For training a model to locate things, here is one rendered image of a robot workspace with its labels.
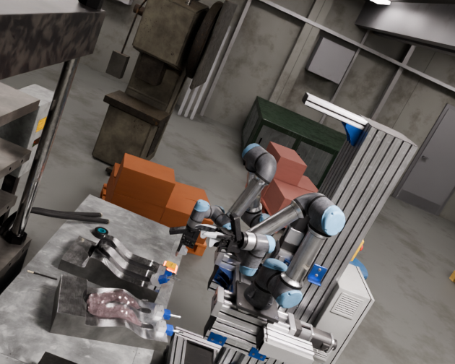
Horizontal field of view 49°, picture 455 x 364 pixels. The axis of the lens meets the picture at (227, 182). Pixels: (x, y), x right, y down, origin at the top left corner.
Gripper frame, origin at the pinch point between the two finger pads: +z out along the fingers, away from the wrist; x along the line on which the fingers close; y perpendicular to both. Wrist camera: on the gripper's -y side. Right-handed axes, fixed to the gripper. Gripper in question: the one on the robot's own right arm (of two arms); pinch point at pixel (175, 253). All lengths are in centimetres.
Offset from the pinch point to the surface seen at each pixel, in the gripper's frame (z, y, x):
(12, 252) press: 13, -75, -37
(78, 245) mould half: 6, -49, -22
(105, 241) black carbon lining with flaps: -3.2, -36.5, -22.5
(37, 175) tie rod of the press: -26, -77, -30
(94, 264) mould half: 2, -36, -38
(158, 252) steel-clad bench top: 11.3, -9.0, 14.1
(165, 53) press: -56, -84, 299
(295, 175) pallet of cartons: 29, 120, 374
